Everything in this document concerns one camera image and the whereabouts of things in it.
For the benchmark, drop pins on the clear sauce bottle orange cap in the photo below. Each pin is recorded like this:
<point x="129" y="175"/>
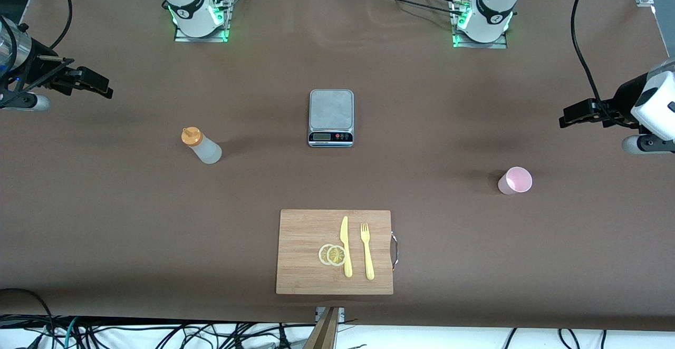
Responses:
<point x="208" y="151"/>

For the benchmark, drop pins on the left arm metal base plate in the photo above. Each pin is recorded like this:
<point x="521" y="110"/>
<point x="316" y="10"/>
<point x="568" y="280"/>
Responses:
<point x="480" y="45"/>

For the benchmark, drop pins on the silver digital kitchen scale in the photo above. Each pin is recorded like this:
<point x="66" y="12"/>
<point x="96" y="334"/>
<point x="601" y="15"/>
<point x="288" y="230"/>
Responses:
<point x="331" y="112"/>

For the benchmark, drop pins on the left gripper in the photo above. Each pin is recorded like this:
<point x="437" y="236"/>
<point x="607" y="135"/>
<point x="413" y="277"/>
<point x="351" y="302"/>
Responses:
<point x="621" y="98"/>

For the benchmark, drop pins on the wooden cutting board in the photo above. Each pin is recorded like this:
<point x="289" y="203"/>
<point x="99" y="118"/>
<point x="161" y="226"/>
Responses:
<point x="300" y="254"/>

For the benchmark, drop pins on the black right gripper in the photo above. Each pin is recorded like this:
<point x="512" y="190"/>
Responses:
<point x="38" y="65"/>

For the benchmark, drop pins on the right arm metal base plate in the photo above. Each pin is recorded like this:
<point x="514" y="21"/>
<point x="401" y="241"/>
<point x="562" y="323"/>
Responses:
<point x="203" y="38"/>

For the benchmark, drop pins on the yellow plastic knife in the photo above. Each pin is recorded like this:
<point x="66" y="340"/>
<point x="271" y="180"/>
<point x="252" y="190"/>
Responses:
<point x="346" y="259"/>

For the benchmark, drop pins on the yellow plastic fork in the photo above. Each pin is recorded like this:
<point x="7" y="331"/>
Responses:
<point x="368" y="262"/>

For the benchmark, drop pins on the pink plastic cup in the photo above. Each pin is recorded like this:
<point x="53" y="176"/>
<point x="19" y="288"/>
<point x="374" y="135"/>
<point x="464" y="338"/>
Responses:
<point x="514" y="183"/>

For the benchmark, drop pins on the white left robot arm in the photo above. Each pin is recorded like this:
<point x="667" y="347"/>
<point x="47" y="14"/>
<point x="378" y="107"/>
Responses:
<point x="493" y="6"/>

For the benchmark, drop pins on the small metal bracket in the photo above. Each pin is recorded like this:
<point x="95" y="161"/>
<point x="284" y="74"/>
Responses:
<point x="341" y="314"/>

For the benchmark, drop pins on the brown table cover sheet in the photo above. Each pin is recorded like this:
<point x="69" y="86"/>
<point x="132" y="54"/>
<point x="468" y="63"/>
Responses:
<point x="474" y="101"/>

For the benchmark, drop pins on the brown wooden beam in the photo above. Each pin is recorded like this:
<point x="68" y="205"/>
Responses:
<point x="322" y="336"/>

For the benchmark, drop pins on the lemon slice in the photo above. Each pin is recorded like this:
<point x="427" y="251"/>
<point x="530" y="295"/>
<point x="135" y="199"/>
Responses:
<point x="336" y="255"/>
<point x="322" y="254"/>

